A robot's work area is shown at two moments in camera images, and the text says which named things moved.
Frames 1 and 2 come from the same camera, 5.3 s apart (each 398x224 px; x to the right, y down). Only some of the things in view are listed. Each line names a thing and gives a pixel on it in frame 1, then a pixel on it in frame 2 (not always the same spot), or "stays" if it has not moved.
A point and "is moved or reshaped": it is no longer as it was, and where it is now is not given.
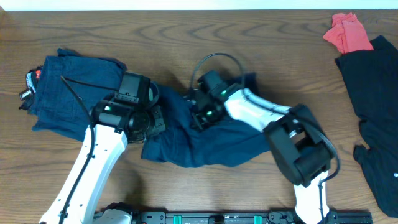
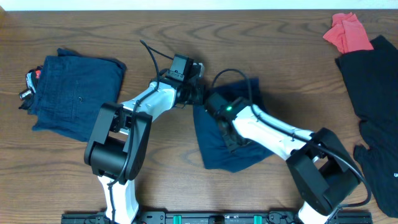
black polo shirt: [370, 77] stays
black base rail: [160, 216] stays
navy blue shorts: [232, 140] is moved or reshaped
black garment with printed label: [27, 96] stays
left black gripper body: [150, 123] → [193, 96]
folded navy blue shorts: [68, 86] stays
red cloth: [348, 34] stays
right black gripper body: [207, 115] → [234, 142]
